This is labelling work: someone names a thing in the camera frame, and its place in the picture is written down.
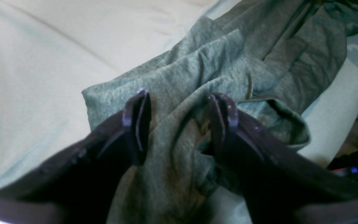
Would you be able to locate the light green table cloth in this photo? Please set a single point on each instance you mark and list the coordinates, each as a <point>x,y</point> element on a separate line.
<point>50,50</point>

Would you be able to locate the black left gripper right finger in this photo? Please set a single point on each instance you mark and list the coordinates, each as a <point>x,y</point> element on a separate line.
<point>279,185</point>

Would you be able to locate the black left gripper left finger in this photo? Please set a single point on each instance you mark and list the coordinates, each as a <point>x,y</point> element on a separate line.
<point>77,184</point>

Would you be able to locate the green T-shirt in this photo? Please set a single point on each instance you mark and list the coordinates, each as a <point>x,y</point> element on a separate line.
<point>274,58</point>

